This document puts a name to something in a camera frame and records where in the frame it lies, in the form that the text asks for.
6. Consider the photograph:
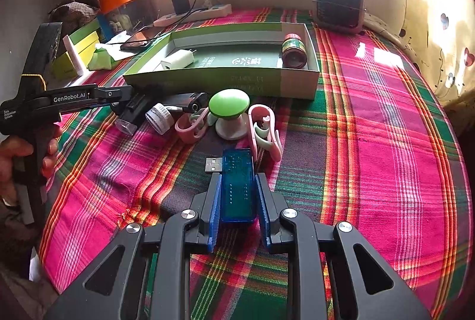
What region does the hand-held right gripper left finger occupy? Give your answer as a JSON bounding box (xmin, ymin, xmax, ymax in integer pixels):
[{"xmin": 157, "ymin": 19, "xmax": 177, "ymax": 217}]
[{"xmin": 45, "ymin": 173, "xmax": 223, "ymax": 320}]

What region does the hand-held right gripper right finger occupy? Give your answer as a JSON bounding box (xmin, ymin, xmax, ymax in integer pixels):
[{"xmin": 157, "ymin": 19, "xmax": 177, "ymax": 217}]
[{"xmin": 255, "ymin": 173, "xmax": 432, "ymax": 320}]

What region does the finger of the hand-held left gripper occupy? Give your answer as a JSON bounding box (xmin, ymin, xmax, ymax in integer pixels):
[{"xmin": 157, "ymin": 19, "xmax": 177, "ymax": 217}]
[{"xmin": 87, "ymin": 84, "xmax": 135, "ymax": 116}]

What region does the black flashlight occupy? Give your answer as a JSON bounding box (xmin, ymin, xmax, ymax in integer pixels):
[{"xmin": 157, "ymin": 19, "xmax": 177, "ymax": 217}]
[{"xmin": 114, "ymin": 93, "xmax": 149, "ymax": 136}]

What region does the blue USB tester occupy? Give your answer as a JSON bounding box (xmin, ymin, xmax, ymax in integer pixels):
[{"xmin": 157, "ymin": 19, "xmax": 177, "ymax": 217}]
[{"xmin": 205, "ymin": 148, "xmax": 257, "ymax": 225}]

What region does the clear jar white lid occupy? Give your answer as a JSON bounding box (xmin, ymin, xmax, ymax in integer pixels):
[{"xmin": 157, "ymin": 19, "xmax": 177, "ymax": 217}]
[{"xmin": 145, "ymin": 103, "xmax": 175, "ymax": 135}]

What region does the pink plastic clip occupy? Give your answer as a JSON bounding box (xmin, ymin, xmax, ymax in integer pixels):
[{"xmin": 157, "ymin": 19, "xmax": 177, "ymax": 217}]
[
  {"xmin": 248, "ymin": 104, "xmax": 283, "ymax": 162},
  {"xmin": 174, "ymin": 108, "xmax": 210, "ymax": 144}
]

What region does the green white round knob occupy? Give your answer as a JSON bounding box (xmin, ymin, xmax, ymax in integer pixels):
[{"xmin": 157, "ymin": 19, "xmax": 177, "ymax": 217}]
[{"xmin": 208, "ymin": 90, "xmax": 250, "ymax": 141}]

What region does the green cardboard box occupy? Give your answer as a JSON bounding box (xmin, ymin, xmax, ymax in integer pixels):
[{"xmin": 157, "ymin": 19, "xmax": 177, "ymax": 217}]
[{"xmin": 122, "ymin": 22, "xmax": 321, "ymax": 100}]

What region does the person's left forearm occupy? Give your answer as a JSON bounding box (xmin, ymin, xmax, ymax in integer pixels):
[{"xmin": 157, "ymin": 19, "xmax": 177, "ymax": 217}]
[{"xmin": 0, "ymin": 201, "xmax": 49, "ymax": 306}]

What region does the person's left hand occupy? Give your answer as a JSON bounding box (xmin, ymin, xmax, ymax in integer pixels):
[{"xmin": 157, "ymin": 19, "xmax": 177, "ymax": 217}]
[{"xmin": 0, "ymin": 125, "xmax": 64, "ymax": 207}]

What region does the green tissue pack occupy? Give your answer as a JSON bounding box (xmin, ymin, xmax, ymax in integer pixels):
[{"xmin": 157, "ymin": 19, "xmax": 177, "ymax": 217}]
[{"xmin": 88, "ymin": 47, "xmax": 119, "ymax": 72}]

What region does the white paper sheet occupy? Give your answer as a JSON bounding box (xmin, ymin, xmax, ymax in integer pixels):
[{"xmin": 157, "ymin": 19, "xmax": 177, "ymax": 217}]
[{"xmin": 96, "ymin": 41, "xmax": 130, "ymax": 61}]

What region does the white plastic tube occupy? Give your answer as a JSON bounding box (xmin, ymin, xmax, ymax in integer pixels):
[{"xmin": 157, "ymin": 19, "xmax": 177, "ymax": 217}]
[{"xmin": 62, "ymin": 35, "xmax": 85, "ymax": 77}]

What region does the black smartphone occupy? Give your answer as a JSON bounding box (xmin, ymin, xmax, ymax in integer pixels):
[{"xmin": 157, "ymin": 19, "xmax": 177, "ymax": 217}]
[{"xmin": 119, "ymin": 26, "xmax": 166, "ymax": 53}]

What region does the yellow green box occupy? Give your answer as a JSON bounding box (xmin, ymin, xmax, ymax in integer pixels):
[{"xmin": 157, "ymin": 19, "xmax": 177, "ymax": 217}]
[{"xmin": 50, "ymin": 18, "xmax": 102, "ymax": 80}]

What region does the blue printed box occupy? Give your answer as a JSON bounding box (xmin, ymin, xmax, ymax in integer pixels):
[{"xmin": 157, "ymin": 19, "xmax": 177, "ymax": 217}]
[{"xmin": 97, "ymin": 13, "xmax": 115, "ymax": 42}]

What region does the white USB charger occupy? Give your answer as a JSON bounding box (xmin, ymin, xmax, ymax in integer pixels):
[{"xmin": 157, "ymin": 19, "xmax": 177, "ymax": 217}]
[{"xmin": 160, "ymin": 49, "xmax": 196, "ymax": 71}]

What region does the black silver lighter gadget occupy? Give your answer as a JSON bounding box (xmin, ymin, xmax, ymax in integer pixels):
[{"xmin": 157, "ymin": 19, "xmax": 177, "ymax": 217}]
[{"xmin": 163, "ymin": 92, "xmax": 208, "ymax": 116}]

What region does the brown checked stuffed toy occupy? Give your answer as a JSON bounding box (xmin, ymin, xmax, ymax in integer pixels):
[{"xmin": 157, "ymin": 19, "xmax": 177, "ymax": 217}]
[{"xmin": 48, "ymin": 0, "xmax": 99, "ymax": 25}]

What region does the white power strip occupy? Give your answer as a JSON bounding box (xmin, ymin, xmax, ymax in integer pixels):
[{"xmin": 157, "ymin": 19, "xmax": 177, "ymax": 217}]
[{"xmin": 153, "ymin": 4, "xmax": 232, "ymax": 27}]

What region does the pink green plaid blanket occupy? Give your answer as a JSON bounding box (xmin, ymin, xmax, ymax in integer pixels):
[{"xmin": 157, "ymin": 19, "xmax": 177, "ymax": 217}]
[{"xmin": 37, "ymin": 6, "xmax": 468, "ymax": 320}]

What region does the small red green jar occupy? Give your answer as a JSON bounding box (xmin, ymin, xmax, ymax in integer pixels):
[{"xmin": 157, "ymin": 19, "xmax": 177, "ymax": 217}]
[{"xmin": 280, "ymin": 33, "xmax": 308, "ymax": 69}]

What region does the small grey desk fan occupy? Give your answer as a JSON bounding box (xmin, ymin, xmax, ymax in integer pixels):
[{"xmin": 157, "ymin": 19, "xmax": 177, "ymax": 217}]
[{"xmin": 312, "ymin": 0, "xmax": 368, "ymax": 34}]

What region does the cream heart print curtain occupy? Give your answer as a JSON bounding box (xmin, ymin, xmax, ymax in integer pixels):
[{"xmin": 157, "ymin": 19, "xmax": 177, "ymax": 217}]
[{"xmin": 403, "ymin": 0, "xmax": 475, "ymax": 109}]

